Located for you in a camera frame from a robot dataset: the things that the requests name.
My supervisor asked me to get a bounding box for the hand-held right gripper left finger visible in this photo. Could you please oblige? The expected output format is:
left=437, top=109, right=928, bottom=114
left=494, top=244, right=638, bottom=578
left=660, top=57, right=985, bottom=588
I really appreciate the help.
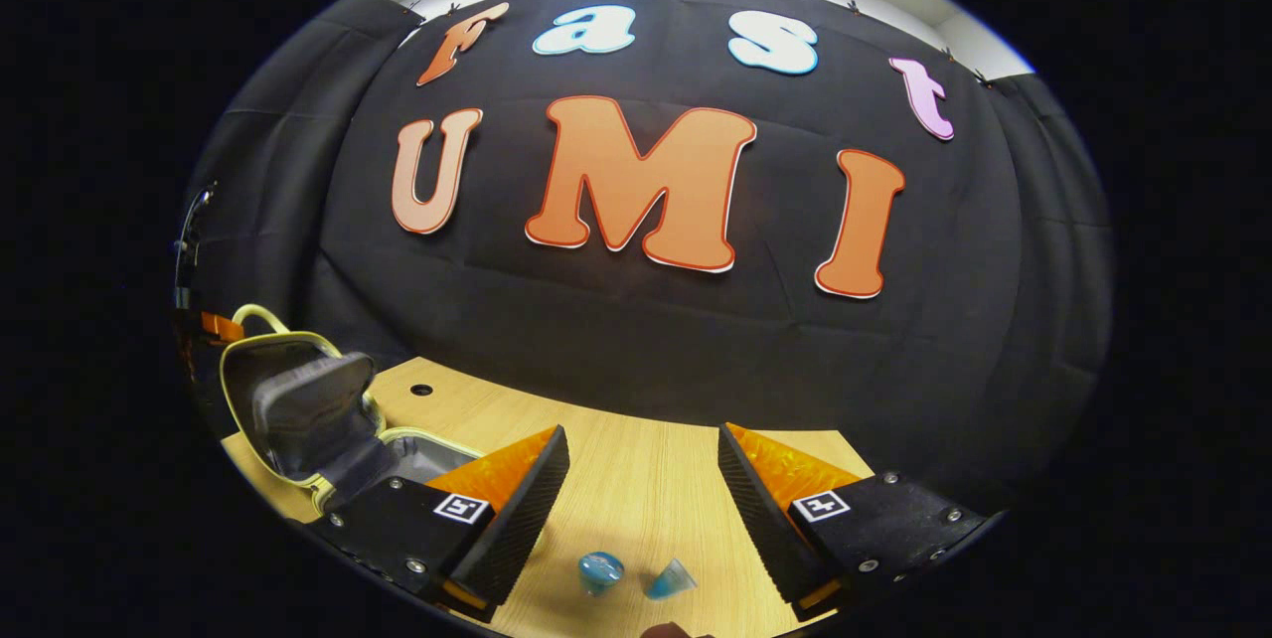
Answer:
left=313, top=424, right=572, bottom=624

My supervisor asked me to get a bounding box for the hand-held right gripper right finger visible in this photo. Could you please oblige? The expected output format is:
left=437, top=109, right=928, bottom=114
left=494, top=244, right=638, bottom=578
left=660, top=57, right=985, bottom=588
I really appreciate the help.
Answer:
left=717, top=421, right=997, bottom=623

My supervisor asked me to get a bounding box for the clear bottle with blue cap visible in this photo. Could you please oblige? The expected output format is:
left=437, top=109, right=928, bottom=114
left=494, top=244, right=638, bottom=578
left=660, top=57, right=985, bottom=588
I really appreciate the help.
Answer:
left=579, top=552, right=625, bottom=596

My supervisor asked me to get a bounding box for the pale yellow suitcase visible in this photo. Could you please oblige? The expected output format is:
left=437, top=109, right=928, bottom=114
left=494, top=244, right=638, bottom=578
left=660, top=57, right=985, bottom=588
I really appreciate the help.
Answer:
left=219, top=304, right=488, bottom=517

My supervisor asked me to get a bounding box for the white blue skin care tube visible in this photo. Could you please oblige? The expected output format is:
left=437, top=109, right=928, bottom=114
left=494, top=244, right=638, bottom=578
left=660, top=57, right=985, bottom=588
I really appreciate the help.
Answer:
left=644, top=558, right=699, bottom=601

